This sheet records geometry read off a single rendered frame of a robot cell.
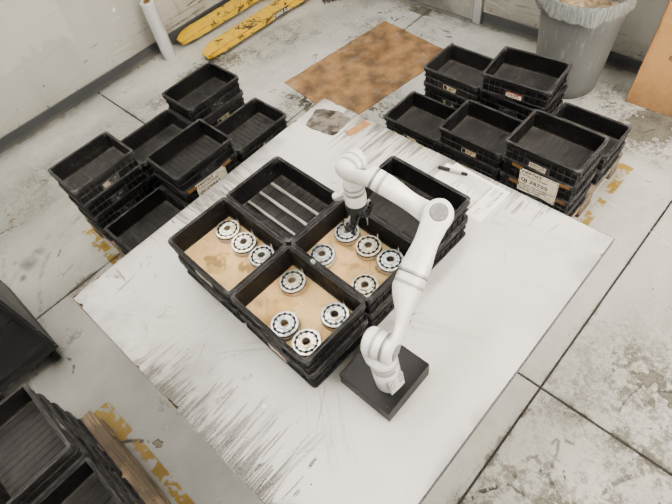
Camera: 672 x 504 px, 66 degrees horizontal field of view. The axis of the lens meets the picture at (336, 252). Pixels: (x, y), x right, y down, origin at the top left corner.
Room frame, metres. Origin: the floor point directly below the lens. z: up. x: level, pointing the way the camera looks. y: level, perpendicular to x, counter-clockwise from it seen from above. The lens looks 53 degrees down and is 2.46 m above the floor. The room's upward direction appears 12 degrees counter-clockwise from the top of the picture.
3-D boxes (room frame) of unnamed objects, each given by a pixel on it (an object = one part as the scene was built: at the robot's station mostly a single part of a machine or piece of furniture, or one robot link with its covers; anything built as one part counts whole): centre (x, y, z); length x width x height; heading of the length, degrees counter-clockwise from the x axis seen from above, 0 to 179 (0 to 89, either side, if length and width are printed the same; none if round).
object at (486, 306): (1.23, 0.03, 0.35); 1.60 x 1.60 x 0.70; 38
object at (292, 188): (1.48, 0.17, 0.87); 0.40 x 0.30 x 0.11; 36
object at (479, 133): (2.11, -0.94, 0.31); 0.40 x 0.30 x 0.34; 38
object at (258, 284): (0.98, 0.17, 0.87); 0.40 x 0.30 x 0.11; 36
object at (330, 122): (2.16, -0.09, 0.71); 0.22 x 0.19 x 0.01; 38
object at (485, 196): (1.50, -0.62, 0.70); 0.33 x 0.23 x 0.01; 38
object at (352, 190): (1.18, -0.11, 1.27); 0.09 x 0.07 x 0.15; 137
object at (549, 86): (2.37, -1.25, 0.37); 0.42 x 0.34 x 0.46; 38
